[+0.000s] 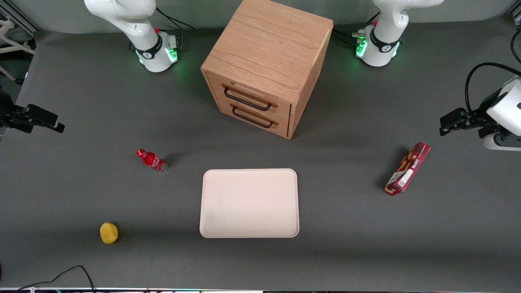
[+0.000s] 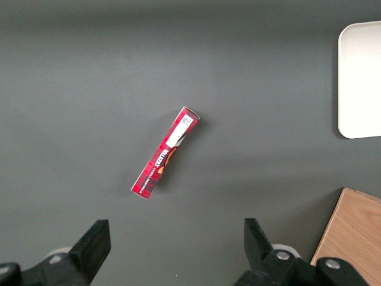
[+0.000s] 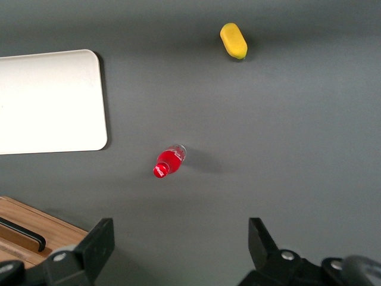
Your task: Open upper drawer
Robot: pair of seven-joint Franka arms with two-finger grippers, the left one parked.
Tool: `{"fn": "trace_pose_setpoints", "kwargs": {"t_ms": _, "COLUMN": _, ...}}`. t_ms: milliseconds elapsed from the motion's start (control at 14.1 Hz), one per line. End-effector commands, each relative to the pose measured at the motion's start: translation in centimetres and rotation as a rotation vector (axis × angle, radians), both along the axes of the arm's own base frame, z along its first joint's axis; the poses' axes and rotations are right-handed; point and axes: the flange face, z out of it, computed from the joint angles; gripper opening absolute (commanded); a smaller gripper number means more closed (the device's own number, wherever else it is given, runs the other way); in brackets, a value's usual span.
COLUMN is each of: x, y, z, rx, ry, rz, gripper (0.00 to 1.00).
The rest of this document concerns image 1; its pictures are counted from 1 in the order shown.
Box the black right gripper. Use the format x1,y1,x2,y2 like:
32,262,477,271
0,92,65,134

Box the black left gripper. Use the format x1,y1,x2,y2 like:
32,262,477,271
439,90,504,139

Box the wooden drawer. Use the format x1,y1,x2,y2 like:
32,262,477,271
206,72,292,122
215,98,291,139

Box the long black drawer handle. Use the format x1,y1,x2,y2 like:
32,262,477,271
223,87,272,112

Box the wooden drawer cabinet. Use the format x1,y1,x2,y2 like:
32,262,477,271
201,0,334,140

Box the red snack box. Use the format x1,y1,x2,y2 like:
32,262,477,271
384,142,431,197

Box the red soda bottle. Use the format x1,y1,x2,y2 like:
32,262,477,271
136,149,168,173

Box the yellow lemon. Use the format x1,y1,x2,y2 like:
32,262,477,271
100,222,118,245

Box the beige plastic tray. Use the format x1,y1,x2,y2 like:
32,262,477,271
199,168,300,238

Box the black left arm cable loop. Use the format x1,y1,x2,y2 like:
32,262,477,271
465,62,521,115

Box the white metal frame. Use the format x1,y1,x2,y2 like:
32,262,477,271
0,11,36,82

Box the black hanging cable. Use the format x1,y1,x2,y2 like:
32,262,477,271
510,28,521,64

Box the aluminium frame rail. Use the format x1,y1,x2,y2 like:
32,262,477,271
0,0,41,33

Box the black left base cables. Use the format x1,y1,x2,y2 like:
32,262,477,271
332,12,381,48

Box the black base cables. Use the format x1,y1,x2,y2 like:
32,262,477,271
332,12,381,48
156,6,196,51

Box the black cable on table edge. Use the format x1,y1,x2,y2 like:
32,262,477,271
16,265,96,293

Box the black right base cables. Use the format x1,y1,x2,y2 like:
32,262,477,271
156,6,196,51

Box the wooden drawer, clean handle plate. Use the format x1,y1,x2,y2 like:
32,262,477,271
215,98,291,139

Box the short black drawer handle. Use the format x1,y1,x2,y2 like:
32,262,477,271
231,106,274,129

